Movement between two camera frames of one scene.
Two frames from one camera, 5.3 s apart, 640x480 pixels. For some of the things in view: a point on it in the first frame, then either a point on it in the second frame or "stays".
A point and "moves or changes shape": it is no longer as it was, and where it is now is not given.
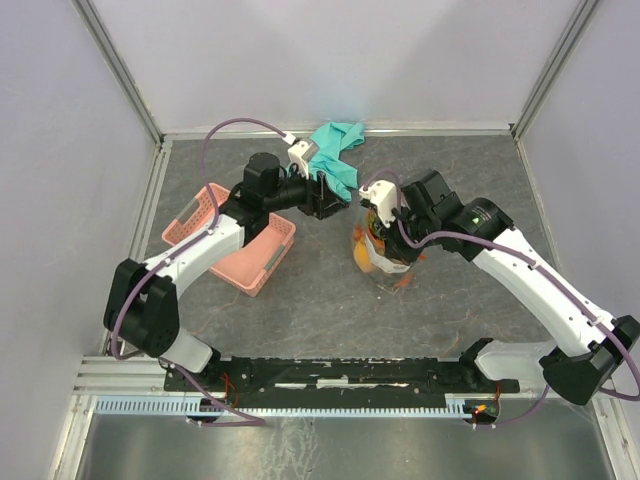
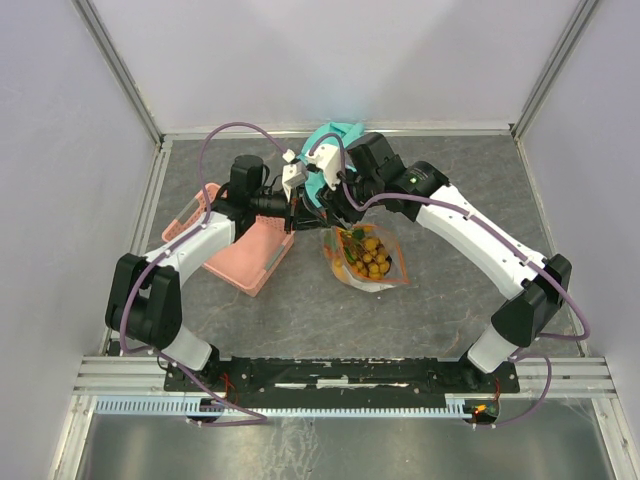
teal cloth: [331, 139] stays
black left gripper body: [307, 201] -> [294, 214]
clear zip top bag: [369, 251] moves or changes shape
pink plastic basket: [250, 267] stays
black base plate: [337, 375] stays
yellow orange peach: [361, 255] -> [339, 270]
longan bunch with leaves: [374, 223] -> [368, 257]
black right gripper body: [401, 246] -> [340, 205]
